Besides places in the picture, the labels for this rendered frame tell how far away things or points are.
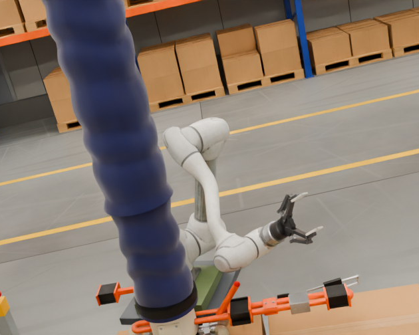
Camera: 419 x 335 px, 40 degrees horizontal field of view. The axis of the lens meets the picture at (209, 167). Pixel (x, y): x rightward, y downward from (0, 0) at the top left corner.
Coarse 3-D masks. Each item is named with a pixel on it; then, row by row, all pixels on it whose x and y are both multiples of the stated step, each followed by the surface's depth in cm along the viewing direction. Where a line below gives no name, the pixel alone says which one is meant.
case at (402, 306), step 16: (384, 288) 229; (400, 288) 227; (416, 288) 225; (352, 304) 224; (368, 304) 222; (384, 304) 220; (400, 304) 218; (416, 304) 216; (272, 320) 226; (288, 320) 224; (304, 320) 222; (320, 320) 220; (336, 320) 218; (352, 320) 216; (368, 320) 214; (384, 320) 212; (400, 320) 210; (416, 320) 209
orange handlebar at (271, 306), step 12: (120, 288) 241; (132, 288) 239; (348, 288) 208; (264, 300) 212; (276, 300) 211; (288, 300) 211; (312, 300) 207; (324, 300) 206; (204, 312) 214; (252, 312) 208; (264, 312) 208; (276, 312) 208; (144, 324) 216
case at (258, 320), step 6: (258, 318) 229; (228, 324) 230; (246, 324) 227; (252, 324) 226; (258, 324) 226; (126, 330) 241; (228, 330) 226; (234, 330) 225; (240, 330) 225; (246, 330) 224; (252, 330) 223; (258, 330) 222; (264, 330) 233
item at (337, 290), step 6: (324, 288) 209; (330, 288) 208; (336, 288) 208; (342, 288) 207; (330, 294) 205; (336, 294) 204; (342, 294) 204; (348, 294) 203; (330, 300) 205; (336, 300) 205; (342, 300) 205; (348, 300) 204; (330, 306) 206; (336, 306) 205; (342, 306) 205
